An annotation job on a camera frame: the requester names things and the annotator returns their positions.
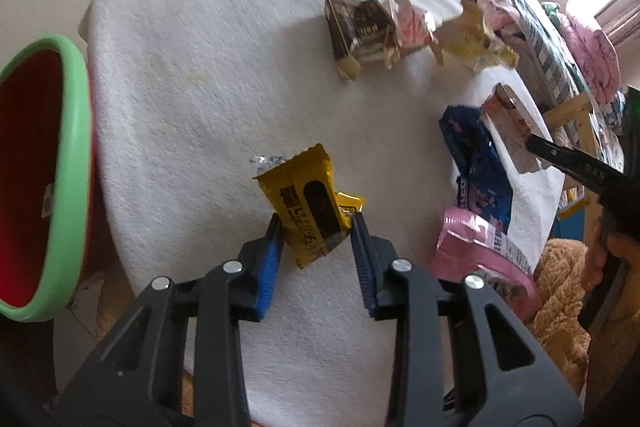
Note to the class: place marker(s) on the dark brown box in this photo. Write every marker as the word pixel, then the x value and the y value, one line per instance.
pixel 355 27

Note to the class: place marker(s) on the white fleece table cloth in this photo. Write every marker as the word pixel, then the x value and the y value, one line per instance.
pixel 200 82

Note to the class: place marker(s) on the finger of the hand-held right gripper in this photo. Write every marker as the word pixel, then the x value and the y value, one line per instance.
pixel 570 162

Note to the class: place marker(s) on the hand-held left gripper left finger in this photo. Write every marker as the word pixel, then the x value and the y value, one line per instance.
pixel 267 267

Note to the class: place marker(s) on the pink snack bag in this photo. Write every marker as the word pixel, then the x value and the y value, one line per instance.
pixel 470 252

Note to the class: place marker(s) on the person's tan plush clothing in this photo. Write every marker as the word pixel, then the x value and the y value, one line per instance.
pixel 555 307

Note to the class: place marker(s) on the yellow snack wrapper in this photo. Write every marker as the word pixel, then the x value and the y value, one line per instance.
pixel 500 54
pixel 300 192

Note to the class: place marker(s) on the folded pink quilt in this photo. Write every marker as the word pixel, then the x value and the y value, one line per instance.
pixel 592 52

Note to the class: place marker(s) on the wooden frame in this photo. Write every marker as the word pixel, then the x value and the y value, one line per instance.
pixel 570 112

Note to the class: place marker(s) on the dark blue wrapper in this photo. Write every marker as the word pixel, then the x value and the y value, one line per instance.
pixel 480 172

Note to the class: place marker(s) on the person's right hand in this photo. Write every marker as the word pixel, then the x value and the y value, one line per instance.
pixel 625 246

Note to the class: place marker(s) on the red bin with green rim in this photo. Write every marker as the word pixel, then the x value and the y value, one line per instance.
pixel 30 157

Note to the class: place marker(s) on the plaid printed blanket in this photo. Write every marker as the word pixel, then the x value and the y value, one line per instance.
pixel 545 52

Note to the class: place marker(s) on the pink and white wrapper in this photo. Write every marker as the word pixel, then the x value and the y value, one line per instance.
pixel 415 24

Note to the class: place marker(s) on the pale yellow snack bag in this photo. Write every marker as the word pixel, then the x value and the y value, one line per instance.
pixel 462 37

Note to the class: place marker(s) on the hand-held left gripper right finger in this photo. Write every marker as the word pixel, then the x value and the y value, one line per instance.
pixel 362 257

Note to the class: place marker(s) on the brown and white snack wrapper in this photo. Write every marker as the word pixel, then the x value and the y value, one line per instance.
pixel 510 122

